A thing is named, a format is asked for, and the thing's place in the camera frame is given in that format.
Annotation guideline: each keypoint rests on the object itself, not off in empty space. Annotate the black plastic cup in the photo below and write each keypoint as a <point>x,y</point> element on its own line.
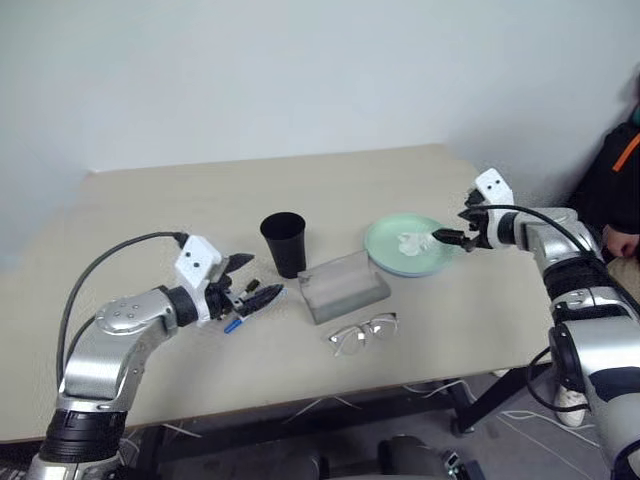
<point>287,250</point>

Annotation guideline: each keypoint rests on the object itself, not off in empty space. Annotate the person in black jacket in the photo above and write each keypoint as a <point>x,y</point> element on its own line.
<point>610,190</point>

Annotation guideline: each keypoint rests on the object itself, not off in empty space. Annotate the clear frame glasses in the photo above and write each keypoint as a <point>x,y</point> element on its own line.
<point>361,336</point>

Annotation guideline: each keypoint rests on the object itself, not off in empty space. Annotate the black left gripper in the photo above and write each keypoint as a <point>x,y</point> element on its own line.
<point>220,297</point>

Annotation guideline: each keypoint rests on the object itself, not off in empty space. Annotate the crumpled white tissue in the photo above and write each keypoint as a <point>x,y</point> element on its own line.
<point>412,243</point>

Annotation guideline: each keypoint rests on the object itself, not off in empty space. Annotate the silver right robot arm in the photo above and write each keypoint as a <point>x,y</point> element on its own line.
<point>595,310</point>

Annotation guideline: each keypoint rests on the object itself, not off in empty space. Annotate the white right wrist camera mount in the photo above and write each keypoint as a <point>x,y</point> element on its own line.
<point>492,185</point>

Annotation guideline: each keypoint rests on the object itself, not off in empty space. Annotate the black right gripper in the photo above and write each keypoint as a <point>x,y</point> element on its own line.
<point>477,225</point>

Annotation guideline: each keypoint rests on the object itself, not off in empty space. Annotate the grey felt glasses case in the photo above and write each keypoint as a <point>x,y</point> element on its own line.
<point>340,295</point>

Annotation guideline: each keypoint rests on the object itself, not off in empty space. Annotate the white shoe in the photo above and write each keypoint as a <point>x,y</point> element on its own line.
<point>570,405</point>

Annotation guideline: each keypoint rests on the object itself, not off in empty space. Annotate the mint green plate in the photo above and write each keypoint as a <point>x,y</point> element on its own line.
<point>390,240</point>

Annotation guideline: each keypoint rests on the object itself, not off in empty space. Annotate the person's bare hand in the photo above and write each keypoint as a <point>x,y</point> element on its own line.
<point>625,242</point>

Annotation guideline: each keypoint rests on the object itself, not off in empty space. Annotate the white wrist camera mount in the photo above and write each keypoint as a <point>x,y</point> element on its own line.
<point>197,257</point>
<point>492,185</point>

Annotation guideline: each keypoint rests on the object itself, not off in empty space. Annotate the light blue plate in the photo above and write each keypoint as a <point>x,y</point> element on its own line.
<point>415,275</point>

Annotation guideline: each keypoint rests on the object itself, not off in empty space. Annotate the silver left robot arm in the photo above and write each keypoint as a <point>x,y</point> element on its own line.
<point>100,350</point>

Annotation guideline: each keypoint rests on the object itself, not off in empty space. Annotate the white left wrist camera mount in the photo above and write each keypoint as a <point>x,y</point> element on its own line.
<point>197,257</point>

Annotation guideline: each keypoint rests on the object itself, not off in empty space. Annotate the small black device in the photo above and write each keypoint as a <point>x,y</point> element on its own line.
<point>460,467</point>

